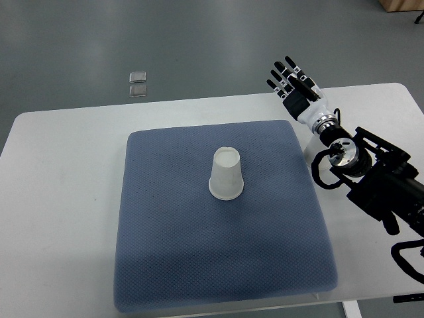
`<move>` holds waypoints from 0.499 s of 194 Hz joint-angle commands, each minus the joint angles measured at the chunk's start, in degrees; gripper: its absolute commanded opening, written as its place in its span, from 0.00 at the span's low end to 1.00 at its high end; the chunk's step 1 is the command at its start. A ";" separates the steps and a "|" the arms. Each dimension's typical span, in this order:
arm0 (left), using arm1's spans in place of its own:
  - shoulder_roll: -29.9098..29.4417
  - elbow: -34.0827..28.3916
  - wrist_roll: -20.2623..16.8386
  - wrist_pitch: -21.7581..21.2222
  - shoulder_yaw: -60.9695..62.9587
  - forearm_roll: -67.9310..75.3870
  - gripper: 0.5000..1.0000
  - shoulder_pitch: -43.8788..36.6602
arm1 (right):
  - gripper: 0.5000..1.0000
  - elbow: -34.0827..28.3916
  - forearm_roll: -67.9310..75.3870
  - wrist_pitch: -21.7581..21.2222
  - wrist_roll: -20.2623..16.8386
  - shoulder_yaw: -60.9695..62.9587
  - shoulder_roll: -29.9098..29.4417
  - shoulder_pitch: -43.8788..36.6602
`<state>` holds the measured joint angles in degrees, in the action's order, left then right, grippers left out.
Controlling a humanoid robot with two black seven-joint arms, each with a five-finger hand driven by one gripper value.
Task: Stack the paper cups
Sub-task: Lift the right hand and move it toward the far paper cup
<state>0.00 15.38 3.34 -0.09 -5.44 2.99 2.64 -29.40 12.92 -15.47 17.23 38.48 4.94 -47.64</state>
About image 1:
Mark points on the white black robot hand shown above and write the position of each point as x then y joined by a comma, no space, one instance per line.
301,96

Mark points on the white paper cup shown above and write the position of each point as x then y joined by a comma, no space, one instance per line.
312,149
226,182

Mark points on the wooden furniture corner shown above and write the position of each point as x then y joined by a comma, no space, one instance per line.
392,6

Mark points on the black tripod leg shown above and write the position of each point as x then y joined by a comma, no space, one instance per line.
418,19

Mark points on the upper metal floor plate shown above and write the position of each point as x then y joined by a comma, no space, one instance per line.
137,77

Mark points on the blue textured cushion mat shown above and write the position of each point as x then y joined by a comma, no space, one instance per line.
178,245

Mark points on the white table leg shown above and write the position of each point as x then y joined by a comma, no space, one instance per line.
351,309

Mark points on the black table control panel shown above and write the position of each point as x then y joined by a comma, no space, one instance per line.
408,298

